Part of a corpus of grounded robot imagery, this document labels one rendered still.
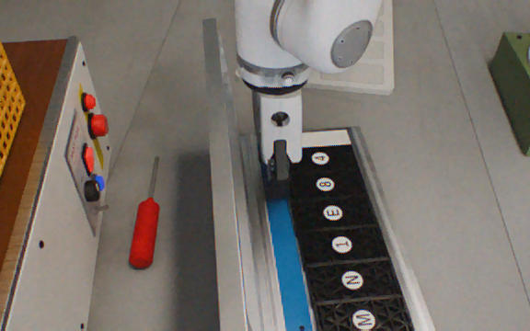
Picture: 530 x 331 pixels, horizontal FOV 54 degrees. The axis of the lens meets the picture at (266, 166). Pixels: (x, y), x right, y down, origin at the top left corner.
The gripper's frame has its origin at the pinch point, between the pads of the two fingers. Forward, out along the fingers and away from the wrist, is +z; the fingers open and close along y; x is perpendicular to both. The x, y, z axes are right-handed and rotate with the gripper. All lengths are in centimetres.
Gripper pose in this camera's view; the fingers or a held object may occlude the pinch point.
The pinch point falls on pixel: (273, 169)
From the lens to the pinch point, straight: 68.9
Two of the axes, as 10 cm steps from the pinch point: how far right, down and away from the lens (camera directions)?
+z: 0.0, 7.1, 7.0
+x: -9.9, 0.8, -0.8
